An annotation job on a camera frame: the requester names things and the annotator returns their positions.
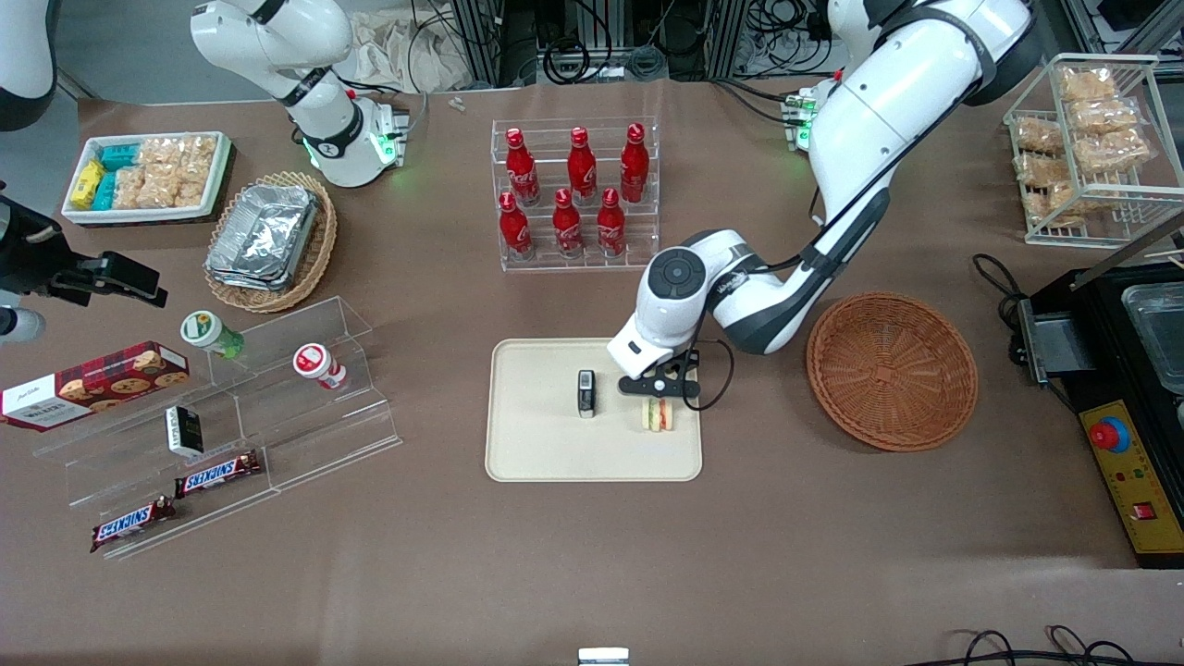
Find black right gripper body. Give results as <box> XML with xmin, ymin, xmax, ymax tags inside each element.
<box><xmin>0</xmin><ymin>196</ymin><xmax>69</xmax><ymax>299</ymax></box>

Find beige plastic tray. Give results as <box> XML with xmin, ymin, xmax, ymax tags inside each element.
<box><xmin>485</xmin><ymin>337</ymin><xmax>704</xmax><ymax>484</ymax></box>

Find oval light wicker basket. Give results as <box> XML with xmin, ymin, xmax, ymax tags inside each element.
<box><xmin>203</xmin><ymin>171</ymin><xmax>339</xmax><ymax>314</ymax></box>

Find round brown wicker basket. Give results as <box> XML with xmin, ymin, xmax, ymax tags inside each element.
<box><xmin>806</xmin><ymin>291</ymin><xmax>980</xmax><ymax>453</ymax></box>

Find white rectangular snack bin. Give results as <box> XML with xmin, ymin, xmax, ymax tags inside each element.
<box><xmin>61</xmin><ymin>131</ymin><xmax>232</xmax><ymax>228</ymax></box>

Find clear bag of rice crackers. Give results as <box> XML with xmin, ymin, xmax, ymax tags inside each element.
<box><xmin>139</xmin><ymin>136</ymin><xmax>219</xmax><ymax>169</ymax></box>
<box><xmin>141</xmin><ymin>163</ymin><xmax>210</xmax><ymax>209</ymax></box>
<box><xmin>113</xmin><ymin>165</ymin><xmax>149</xmax><ymax>210</ymax></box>

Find yellow snack pack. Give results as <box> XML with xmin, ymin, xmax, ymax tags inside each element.
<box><xmin>71</xmin><ymin>159</ymin><xmax>105</xmax><ymax>210</ymax></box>

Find red tartan cookie box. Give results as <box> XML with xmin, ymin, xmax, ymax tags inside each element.
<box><xmin>0</xmin><ymin>341</ymin><xmax>191</xmax><ymax>433</ymax></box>

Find clear acrylic bottle rack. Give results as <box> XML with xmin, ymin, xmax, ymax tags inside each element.
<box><xmin>490</xmin><ymin>116</ymin><xmax>660</xmax><ymax>273</ymax></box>

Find green lidded cup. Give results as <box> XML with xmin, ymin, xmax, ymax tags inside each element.
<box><xmin>180</xmin><ymin>311</ymin><xmax>246</xmax><ymax>360</ymax></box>

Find red cola bottle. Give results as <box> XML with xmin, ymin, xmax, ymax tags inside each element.
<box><xmin>499</xmin><ymin>191</ymin><xmax>535</xmax><ymax>263</ymax></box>
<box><xmin>597</xmin><ymin>188</ymin><xmax>627</xmax><ymax>258</ymax></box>
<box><xmin>552</xmin><ymin>189</ymin><xmax>585</xmax><ymax>259</ymax></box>
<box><xmin>566</xmin><ymin>126</ymin><xmax>598</xmax><ymax>206</ymax></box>
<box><xmin>504</xmin><ymin>128</ymin><xmax>541</xmax><ymax>207</ymax></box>
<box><xmin>620</xmin><ymin>123</ymin><xmax>650</xmax><ymax>204</ymax></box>

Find stacked aluminium foil trays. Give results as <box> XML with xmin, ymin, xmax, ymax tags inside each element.
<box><xmin>205</xmin><ymin>183</ymin><xmax>320</xmax><ymax>292</ymax></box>

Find small black white box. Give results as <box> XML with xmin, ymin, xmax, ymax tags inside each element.
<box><xmin>166</xmin><ymin>405</ymin><xmax>204</xmax><ymax>458</ymax></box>

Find Snickers chocolate bar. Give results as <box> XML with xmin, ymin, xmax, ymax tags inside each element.
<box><xmin>174</xmin><ymin>450</ymin><xmax>263</xmax><ymax>500</ymax></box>
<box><xmin>90</xmin><ymin>497</ymin><xmax>177</xmax><ymax>553</ymax></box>

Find red lidded cup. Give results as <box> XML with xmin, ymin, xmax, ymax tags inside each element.
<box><xmin>293</xmin><ymin>343</ymin><xmax>348</xmax><ymax>389</ymax></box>

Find clear acrylic tiered shelf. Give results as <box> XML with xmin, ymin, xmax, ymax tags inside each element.
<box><xmin>32</xmin><ymin>296</ymin><xmax>403</xmax><ymax>562</ymax></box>

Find crumpled beige cloth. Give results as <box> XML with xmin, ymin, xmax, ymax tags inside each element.
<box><xmin>347</xmin><ymin>9</ymin><xmax>473</xmax><ymax>93</ymax></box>

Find grey metal box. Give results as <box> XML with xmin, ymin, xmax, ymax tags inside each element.
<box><xmin>1017</xmin><ymin>298</ymin><xmax>1093</xmax><ymax>388</ymax></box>

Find clear bag of fried snacks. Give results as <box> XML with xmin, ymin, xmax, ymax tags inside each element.
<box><xmin>1015</xmin><ymin>153</ymin><xmax>1075</xmax><ymax>190</ymax></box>
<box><xmin>1070</xmin><ymin>98</ymin><xmax>1141</xmax><ymax>136</ymax></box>
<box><xmin>1059</xmin><ymin>67</ymin><xmax>1116</xmax><ymax>104</ymax></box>
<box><xmin>1012</xmin><ymin>116</ymin><xmax>1066</xmax><ymax>156</ymax></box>
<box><xmin>1078</xmin><ymin>129</ymin><xmax>1153</xmax><ymax>177</ymax></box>
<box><xmin>1027</xmin><ymin>182</ymin><xmax>1104</xmax><ymax>228</ymax></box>

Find red emergency stop button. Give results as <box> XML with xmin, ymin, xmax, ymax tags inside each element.
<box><xmin>1089</xmin><ymin>417</ymin><xmax>1131</xmax><ymax>455</ymax></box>

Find black yellow control box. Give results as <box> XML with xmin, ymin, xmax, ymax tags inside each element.
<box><xmin>1027</xmin><ymin>264</ymin><xmax>1184</xmax><ymax>570</ymax></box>

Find diagonal metal bar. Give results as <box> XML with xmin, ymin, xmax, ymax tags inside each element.
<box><xmin>1073</xmin><ymin>217</ymin><xmax>1184</xmax><ymax>290</ymax></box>

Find clear rectangular container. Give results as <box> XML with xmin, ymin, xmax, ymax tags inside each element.
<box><xmin>1122</xmin><ymin>282</ymin><xmax>1184</xmax><ymax>396</ymax></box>

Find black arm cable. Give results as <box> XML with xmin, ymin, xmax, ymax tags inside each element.
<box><xmin>689</xmin><ymin>180</ymin><xmax>891</xmax><ymax>413</ymax></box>

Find coiled black cable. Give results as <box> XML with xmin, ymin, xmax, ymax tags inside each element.
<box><xmin>541</xmin><ymin>37</ymin><xmax>593</xmax><ymax>86</ymax></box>

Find black cable of grey box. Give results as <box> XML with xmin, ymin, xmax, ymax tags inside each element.
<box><xmin>970</xmin><ymin>252</ymin><xmax>1030</xmax><ymax>321</ymax></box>

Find black floor cables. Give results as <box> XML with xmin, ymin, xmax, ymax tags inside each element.
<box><xmin>925</xmin><ymin>625</ymin><xmax>1184</xmax><ymax>666</ymax></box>

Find white wire rack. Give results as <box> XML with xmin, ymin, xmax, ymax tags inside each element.
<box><xmin>1004</xmin><ymin>53</ymin><xmax>1184</xmax><ymax>249</ymax></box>

